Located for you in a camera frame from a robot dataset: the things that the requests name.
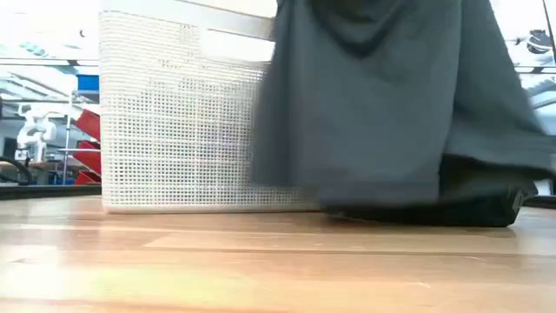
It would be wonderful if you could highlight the grey printed garment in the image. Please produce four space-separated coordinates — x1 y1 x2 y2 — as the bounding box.
250 0 556 208

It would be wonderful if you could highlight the white perforated plastic basket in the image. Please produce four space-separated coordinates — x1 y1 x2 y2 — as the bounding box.
98 0 325 215

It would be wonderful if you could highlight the black garment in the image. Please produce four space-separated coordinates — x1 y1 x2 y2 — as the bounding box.
323 152 540 229

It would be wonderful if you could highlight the red angled rack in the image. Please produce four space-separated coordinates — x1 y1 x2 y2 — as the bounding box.
73 108 102 186

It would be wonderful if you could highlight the blue plastic bin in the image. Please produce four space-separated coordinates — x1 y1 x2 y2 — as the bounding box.
76 73 101 93

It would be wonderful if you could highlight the black and yellow round device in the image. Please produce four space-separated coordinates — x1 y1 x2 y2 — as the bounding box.
526 29 555 56

